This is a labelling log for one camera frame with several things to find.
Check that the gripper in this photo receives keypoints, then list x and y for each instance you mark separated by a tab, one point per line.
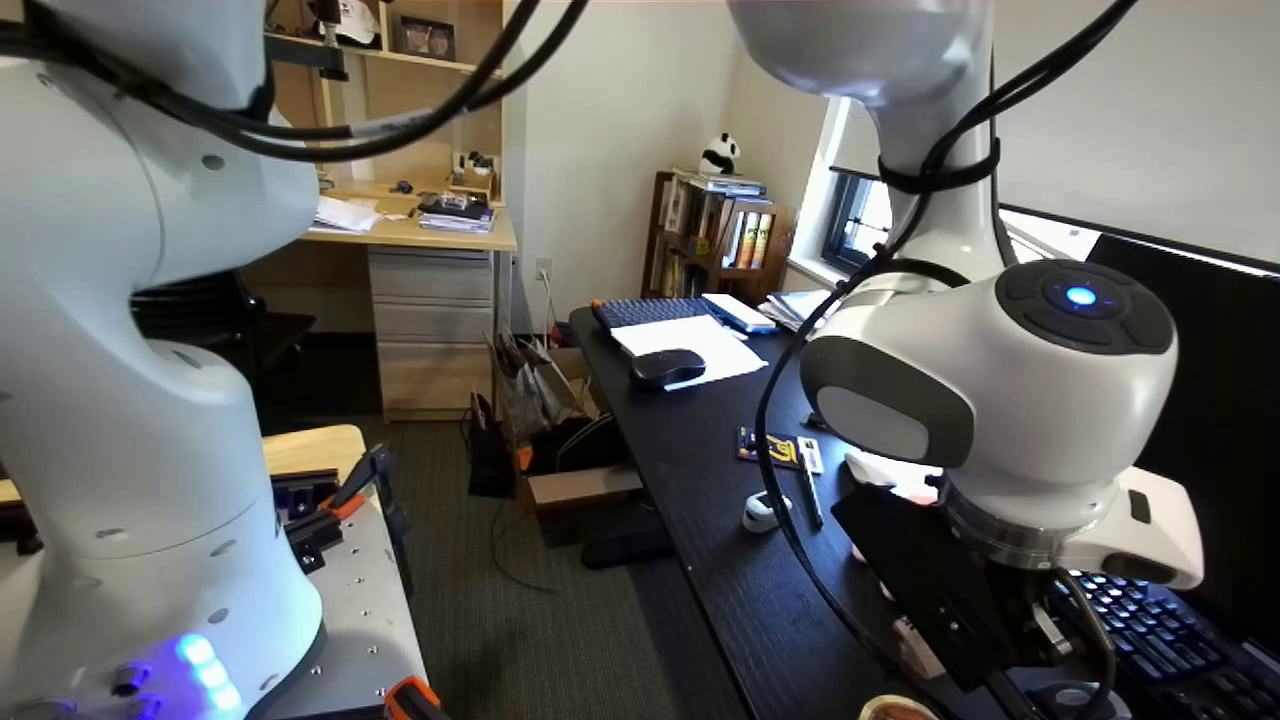
1030	620

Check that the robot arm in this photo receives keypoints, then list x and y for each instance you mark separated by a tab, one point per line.
130	440

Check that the roll of tape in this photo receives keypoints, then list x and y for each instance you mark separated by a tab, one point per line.
895	709

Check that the backlit black keyboard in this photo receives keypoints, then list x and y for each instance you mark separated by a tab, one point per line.
1170	640

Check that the white marker pen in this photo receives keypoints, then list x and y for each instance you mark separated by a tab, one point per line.
809	480

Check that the small white round gadget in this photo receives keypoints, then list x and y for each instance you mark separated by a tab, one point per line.
762	512

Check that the black monitor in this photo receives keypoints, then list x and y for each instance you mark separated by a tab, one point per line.
1225	400

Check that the dark sticker card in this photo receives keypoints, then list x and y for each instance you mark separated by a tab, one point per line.
768	447

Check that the stack of papers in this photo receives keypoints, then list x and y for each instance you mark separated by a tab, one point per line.
795	305

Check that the white paper sheet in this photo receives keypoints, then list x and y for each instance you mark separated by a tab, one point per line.
715	345

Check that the white and blue notebook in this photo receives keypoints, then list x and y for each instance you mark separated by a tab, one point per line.
740	312

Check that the black computer mouse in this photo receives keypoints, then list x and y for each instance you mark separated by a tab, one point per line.
666	367

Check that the cardboard box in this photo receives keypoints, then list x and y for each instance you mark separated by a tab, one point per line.
580	470

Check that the dark compact keyboard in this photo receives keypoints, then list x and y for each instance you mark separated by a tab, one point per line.
650	311

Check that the wooden bookshelf with books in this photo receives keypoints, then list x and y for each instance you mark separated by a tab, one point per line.
715	240

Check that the panda plush toy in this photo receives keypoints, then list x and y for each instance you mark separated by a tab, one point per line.
719	155

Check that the black bag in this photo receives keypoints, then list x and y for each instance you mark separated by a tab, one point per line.
489	455

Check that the orange and black clamp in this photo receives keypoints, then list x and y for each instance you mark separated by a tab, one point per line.
335	505
412	698

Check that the wooden desk with hutch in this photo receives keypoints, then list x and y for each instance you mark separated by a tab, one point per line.
430	290

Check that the stack of books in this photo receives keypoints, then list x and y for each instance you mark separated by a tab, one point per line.
456	212

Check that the wooden desk organizer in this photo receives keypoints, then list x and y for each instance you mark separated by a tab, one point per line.
474	175

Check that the loose white papers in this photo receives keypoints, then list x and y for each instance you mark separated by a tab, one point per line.
345	214

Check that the white cap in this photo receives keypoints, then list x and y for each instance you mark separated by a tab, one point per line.
356	20

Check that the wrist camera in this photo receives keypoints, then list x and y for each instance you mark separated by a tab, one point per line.
930	570

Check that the wall socket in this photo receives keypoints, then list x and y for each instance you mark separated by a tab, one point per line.
543	270

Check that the picture frame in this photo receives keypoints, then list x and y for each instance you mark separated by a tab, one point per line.
426	38

